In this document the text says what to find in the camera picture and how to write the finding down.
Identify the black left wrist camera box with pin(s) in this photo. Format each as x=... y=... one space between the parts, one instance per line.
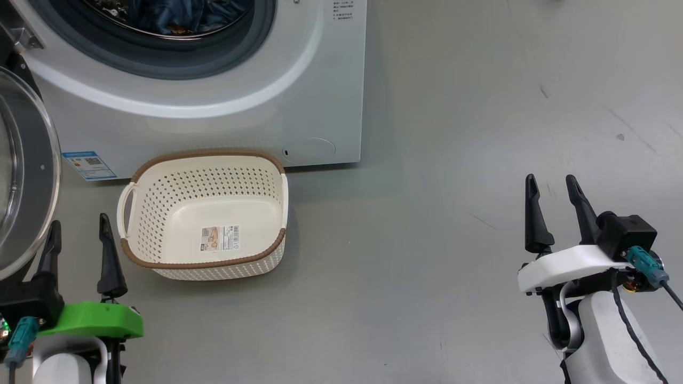
x=29 y=301

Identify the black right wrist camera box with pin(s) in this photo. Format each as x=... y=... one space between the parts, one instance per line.
x=629 y=232

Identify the white front-load washing machine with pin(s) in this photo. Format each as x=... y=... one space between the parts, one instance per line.
x=213 y=128

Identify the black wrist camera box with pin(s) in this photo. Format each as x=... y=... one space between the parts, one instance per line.
x=29 y=301
x=629 y=232

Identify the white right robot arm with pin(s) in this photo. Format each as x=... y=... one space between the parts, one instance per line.
x=603 y=341

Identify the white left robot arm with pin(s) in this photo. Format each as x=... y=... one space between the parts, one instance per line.
x=58 y=368

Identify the blue energy label sticker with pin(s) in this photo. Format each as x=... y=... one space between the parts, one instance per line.
x=89 y=165

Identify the silver metal door hinge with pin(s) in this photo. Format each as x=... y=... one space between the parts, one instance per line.
x=24 y=34

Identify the paper label in basket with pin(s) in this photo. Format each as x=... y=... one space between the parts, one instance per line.
x=220 y=238

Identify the washing machine door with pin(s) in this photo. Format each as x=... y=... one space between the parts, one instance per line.
x=42 y=176

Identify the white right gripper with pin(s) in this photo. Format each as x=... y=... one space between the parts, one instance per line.
x=565 y=266

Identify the black printed text label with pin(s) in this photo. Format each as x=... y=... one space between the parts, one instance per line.
x=342 y=10

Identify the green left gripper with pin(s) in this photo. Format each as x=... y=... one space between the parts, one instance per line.
x=96 y=320

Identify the stainless steel washing machine drum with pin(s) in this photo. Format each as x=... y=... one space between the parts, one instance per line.
x=96 y=13

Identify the cream perforated laundry basket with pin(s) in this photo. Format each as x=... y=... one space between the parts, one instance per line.
x=160 y=192

